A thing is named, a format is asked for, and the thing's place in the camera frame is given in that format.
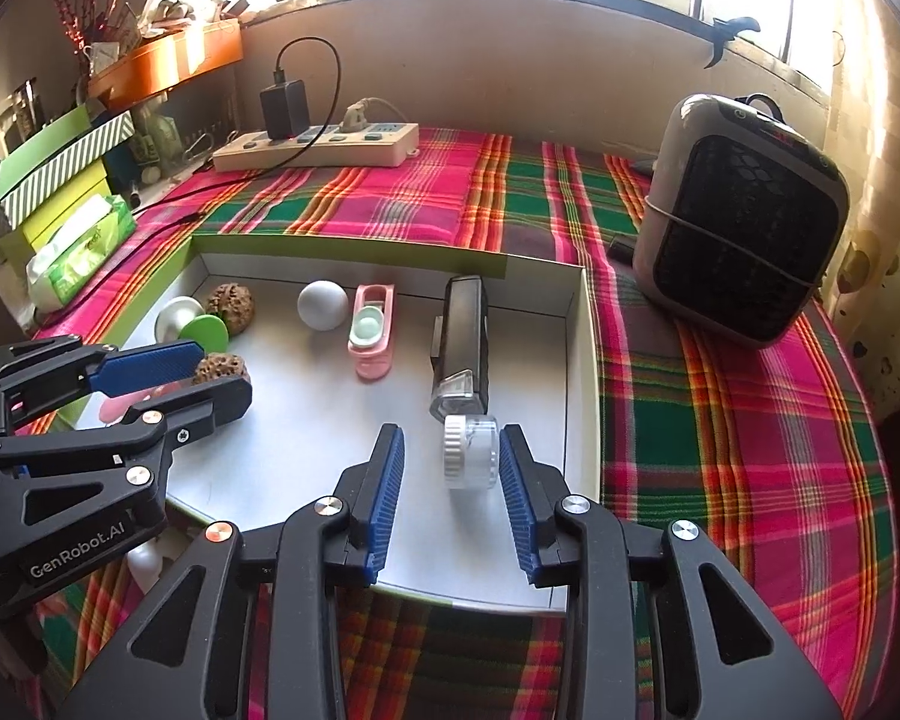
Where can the pink plastic piece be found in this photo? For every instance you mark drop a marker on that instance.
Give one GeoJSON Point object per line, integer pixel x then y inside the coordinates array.
{"type": "Point", "coordinates": [124, 405]}

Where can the cream heart print curtain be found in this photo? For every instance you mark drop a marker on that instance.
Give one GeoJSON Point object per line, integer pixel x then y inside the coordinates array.
{"type": "Point", "coordinates": [885, 240]}

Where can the red berry branches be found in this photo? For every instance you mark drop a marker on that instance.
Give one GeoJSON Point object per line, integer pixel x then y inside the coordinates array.
{"type": "Point", "coordinates": [82, 7]}

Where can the yellow-green box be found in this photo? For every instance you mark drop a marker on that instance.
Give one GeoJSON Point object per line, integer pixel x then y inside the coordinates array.
{"type": "Point", "coordinates": [49, 229]}

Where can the white round object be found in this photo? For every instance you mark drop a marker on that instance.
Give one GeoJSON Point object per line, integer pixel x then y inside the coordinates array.
{"type": "Point", "coordinates": [146, 562]}

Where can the green box lid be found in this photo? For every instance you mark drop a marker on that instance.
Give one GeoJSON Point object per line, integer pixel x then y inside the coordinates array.
{"type": "Point", "coordinates": [37, 154]}

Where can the white power strip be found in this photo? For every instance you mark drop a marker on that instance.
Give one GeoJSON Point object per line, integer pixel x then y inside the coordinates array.
{"type": "Point", "coordinates": [375, 146]}

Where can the plaid blanket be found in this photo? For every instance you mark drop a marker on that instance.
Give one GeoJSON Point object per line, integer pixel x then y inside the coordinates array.
{"type": "Point", "coordinates": [720, 427]}

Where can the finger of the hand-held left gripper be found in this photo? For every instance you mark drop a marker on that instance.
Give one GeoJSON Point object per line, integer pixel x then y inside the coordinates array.
{"type": "Point", "coordinates": [217, 401]}
{"type": "Point", "coordinates": [150, 366]}

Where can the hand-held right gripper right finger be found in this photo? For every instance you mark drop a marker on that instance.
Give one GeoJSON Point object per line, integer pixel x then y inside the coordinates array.
{"type": "Point", "coordinates": [516, 514]}

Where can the black device with clear cap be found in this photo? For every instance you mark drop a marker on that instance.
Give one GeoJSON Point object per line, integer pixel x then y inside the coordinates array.
{"type": "Point", "coordinates": [461, 337]}

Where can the white plug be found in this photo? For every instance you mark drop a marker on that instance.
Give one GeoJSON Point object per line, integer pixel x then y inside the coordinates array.
{"type": "Point", "coordinates": [354, 116]}

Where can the clear plastic organizer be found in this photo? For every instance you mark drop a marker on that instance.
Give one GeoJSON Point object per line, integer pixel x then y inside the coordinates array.
{"type": "Point", "coordinates": [187, 142]}

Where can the orange box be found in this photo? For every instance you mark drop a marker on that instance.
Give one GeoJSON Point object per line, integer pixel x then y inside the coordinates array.
{"type": "Point", "coordinates": [165, 60]}

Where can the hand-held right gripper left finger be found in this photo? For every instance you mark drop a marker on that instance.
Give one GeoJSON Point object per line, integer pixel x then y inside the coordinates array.
{"type": "Point", "coordinates": [386, 510]}

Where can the brown walnut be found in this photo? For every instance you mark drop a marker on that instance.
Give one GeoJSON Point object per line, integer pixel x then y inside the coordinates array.
{"type": "Point", "coordinates": [232, 307]}
{"type": "Point", "coordinates": [221, 369]}

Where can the green striped box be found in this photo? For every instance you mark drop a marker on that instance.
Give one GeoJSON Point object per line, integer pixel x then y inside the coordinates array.
{"type": "Point", "coordinates": [67, 157]}

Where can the clear plastic jar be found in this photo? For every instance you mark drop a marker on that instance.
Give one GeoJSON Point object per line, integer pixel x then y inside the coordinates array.
{"type": "Point", "coordinates": [472, 454]}

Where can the white cardboard box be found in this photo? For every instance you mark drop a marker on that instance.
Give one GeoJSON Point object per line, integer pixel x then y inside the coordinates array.
{"type": "Point", "coordinates": [285, 420]}

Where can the small black object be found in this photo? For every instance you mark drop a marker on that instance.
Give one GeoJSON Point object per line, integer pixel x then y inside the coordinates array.
{"type": "Point", "coordinates": [621, 251]}

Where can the green and white spool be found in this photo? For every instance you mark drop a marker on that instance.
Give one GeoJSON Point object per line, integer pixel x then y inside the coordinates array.
{"type": "Point", "coordinates": [206, 334]}

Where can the grey space heater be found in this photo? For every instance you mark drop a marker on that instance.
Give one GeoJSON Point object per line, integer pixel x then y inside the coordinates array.
{"type": "Point", "coordinates": [742, 225]}

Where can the pink case with round lid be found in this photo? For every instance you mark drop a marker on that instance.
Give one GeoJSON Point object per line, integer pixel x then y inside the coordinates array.
{"type": "Point", "coordinates": [371, 330]}

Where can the green tissue pack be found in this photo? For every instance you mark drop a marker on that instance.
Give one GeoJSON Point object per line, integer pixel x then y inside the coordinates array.
{"type": "Point", "coordinates": [82, 247]}

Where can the white ball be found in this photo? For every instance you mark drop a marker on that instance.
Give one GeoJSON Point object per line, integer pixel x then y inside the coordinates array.
{"type": "Point", "coordinates": [322, 305]}

